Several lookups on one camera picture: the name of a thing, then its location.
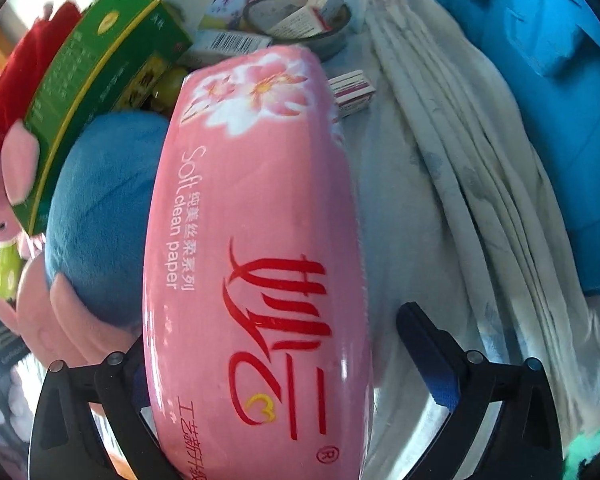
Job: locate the green cloth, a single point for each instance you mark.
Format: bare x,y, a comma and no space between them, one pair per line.
592,455

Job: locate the yellow green round item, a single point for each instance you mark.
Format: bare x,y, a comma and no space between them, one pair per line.
170,87

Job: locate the small red striped white box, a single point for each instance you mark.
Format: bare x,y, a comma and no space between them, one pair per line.
352,92

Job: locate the red dress pig plush toy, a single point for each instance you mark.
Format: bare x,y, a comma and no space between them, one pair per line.
25,70

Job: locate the green cardboard box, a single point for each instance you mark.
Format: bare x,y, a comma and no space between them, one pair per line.
85,80

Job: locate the white barcode box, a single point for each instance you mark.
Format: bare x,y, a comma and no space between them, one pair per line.
232,42

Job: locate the blue pig plush toy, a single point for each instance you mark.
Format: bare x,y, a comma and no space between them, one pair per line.
105,210

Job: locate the blue storage bin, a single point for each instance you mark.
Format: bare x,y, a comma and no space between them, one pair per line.
530,60

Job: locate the round bowl with packets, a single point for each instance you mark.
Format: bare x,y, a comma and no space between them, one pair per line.
330,44

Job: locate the white patterned cloth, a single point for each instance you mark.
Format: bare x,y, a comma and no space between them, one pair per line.
455,170

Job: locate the black box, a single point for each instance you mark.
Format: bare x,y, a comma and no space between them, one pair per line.
0,332

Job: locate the pink tissue pack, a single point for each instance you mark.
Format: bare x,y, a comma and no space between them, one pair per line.
255,210

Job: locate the white and red medicine box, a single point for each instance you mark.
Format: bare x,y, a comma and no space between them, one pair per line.
325,10

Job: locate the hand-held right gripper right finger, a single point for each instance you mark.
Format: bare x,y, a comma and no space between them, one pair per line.
440,380

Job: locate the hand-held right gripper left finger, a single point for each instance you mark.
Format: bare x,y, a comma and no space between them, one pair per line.
111,385

